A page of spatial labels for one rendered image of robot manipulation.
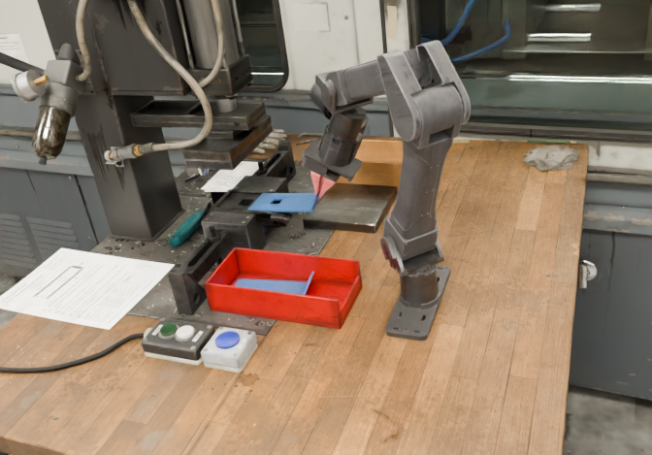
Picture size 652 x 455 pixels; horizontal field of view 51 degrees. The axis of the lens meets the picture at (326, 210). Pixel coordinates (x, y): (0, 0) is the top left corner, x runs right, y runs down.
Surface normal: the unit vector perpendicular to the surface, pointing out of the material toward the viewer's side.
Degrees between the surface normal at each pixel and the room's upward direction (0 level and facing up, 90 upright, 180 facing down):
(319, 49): 90
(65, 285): 1
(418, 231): 108
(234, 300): 90
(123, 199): 90
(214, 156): 90
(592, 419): 0
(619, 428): 0
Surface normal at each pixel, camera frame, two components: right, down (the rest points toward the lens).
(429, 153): 0.44, 0.65
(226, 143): -0.12, -0.87
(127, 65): -0.35, 0.49
